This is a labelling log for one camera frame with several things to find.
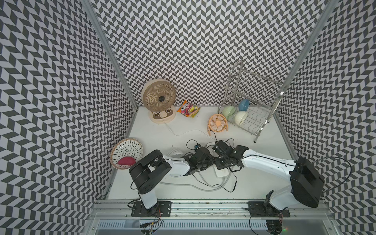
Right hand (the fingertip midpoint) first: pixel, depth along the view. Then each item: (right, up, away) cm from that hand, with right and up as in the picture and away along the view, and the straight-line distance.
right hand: (219, 166), depth 83 cm
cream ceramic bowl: (+15, +29, +12) cm, 35 cm away
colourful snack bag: (-19, +34, +29) cm, 49 cm away
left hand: (-2, +1, +5) cm, 5 cm away
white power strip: (+1, -4, 0) cm, 4 cm away
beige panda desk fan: (-38, +42, +11) cm, 58 cm away
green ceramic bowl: (+8, +33, +16) cm, 37 cm away
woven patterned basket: (-59, +9, +11) cm, 61 cm away
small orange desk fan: (+1, +24, +15) cm, 29 cm away
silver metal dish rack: (+18, +38, 0) cm, 42 cm away
